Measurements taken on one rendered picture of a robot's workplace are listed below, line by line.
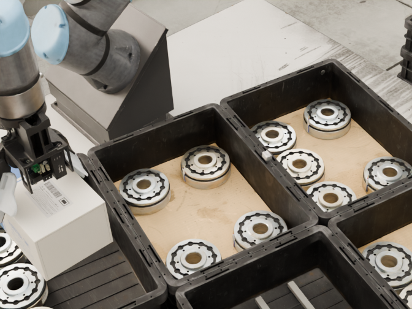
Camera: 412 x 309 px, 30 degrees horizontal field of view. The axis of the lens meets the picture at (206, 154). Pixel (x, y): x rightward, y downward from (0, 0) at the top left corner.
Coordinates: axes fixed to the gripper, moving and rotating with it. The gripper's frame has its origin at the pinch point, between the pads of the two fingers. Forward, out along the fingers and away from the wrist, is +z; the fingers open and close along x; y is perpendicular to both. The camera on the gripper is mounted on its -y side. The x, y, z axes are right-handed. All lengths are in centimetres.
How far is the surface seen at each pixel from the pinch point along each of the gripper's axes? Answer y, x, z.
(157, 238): -2.2, 20.9, 27.8
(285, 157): -1, 53, 25
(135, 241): 3.5, 13.2, 17.7
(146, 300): 15.0, 7.4, 17.6
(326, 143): 0, 64, 28
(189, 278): 16.2, 15.5, 17.6
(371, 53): -90, 187, 112
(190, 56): -61, 73, 41
